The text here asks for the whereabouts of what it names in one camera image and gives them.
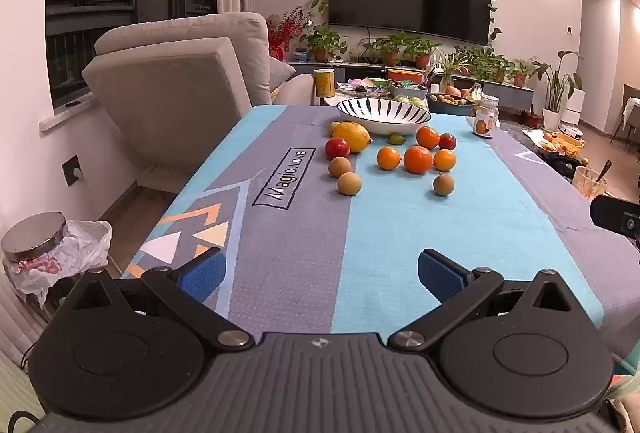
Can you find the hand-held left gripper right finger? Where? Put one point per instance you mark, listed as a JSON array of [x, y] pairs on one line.
[[442, 272]]

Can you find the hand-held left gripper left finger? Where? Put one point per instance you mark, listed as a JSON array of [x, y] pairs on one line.
[[202, 273]]

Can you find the round brown fruit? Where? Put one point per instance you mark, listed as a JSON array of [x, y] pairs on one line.
[[444, 184], [349, 183], [340, 166]]

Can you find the small orange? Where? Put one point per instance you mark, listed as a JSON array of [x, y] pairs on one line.
[[444, 159], [388, 158]]

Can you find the large mandarin orange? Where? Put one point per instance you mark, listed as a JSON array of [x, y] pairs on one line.
[[418, 159]]

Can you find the yellow lemon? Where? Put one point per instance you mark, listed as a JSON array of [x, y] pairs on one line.
[[353, 137]]

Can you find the striped white ceramic bowl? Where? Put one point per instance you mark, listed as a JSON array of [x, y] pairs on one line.
[[383, 117]]

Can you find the teal bowl of small fruits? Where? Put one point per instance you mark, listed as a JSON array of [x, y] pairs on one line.
[[450, 105]]

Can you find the clear plastic cup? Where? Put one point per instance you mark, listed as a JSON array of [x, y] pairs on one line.
[[589, 184]]

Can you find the spoon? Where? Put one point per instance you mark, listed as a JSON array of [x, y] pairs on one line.
[[604, 169]]

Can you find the blue and grey printed tablecloth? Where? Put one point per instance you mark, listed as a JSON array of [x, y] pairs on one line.
[[400, 223]]

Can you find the yellow plastic basket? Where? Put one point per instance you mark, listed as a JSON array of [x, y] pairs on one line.
[[567, 144]]

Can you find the white robot vacuum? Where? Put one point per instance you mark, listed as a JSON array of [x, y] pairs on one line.
[[570, 128]]

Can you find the dining chair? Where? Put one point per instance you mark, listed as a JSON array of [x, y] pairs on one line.
[[627, 113]]

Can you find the white appliance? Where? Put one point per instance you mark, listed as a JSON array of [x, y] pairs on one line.
[[575, 105]]

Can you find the bin with white bag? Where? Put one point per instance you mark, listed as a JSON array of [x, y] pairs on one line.
[[87, 245]]

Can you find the dark marble round table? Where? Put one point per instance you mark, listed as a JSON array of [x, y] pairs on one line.
[[525, 135]]

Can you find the small red-brown pot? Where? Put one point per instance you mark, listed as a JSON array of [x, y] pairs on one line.
[[531, 118]]

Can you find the tall plant in white pot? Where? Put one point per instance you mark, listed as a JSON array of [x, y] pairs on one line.
[[554, 88]]

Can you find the small green oval fruit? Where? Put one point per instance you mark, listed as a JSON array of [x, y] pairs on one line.
[[397, 139]]

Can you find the glass jar with orange label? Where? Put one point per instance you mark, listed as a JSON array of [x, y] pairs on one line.
[[486, 118]]

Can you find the grey television cabinet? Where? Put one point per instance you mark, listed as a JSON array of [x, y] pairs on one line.
[[505, 95]]

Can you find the potted green plant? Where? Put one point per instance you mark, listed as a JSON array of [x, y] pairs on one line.
[[492, 63], [422, 50], [387, 48], [520, 72], [322, 43]]

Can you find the glass jar with metal lid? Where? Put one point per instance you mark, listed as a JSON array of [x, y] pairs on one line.
[[32, 238]]

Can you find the red peach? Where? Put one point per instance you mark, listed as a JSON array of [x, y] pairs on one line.
[[452, 91]]

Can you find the beige recliner sofa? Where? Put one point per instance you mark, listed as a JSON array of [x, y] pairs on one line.
[[175, 78]]

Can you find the orange box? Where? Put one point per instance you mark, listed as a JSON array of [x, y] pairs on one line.
[[405, 75]]

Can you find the glass vase with plant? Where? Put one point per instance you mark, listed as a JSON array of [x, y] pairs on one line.
[[448, 70]]

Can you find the grey cushion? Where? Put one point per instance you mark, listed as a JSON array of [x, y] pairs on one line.
[[280, 70]]

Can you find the yellow can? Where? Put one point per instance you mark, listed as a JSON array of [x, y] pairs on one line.
[[324, 83]]

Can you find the red berry decoration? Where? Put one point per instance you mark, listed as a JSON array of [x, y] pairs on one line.
[[282, 30]]

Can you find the black wall socket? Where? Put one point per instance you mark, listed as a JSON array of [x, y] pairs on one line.
[[73, 170]]

